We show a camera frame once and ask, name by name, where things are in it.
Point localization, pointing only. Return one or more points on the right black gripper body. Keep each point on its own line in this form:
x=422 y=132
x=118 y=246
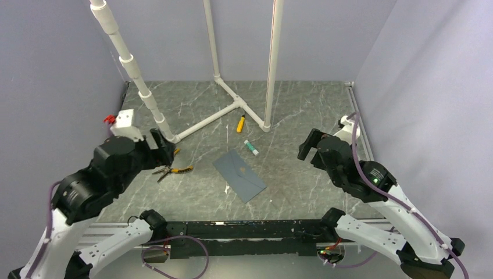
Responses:
x=315 y=135

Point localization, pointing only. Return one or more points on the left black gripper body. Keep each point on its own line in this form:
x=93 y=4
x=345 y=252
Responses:
x=160 y=156

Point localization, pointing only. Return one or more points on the green white glue stick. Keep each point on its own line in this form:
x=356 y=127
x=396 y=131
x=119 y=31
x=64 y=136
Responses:
x=251 y=147

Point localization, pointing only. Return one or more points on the grey-blue envelope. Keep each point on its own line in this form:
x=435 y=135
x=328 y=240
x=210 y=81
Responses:
x=239 y=176

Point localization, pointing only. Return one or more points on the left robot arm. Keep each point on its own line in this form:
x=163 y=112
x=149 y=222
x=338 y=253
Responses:
x=76 y=201

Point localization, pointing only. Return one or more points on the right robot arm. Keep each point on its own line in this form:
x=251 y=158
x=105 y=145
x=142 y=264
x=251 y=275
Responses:
x=417 y=247

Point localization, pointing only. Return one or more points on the white pipe with red stripe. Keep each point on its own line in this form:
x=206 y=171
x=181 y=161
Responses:
x=278 y=7

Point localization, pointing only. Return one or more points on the yellow handled pliers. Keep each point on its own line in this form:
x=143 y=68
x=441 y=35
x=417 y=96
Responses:
x=173 y=169

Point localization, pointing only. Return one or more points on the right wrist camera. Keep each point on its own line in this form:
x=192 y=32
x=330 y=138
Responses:
x=345 y=132

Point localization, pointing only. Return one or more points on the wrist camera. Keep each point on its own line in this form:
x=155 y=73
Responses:
x=345 y=132
x=124 y=124

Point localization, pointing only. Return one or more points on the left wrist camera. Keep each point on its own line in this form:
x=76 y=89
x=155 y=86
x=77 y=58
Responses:
x=124 y=124

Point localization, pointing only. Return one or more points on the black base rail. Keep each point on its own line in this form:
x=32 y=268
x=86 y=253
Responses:
x=302 y=237

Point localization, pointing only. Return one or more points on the aluminium extrusion frame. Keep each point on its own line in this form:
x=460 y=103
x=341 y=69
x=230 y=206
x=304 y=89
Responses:
x=101 y=231

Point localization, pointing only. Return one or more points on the white PVC pipe frame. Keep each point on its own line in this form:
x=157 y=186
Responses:
x=170 y=41

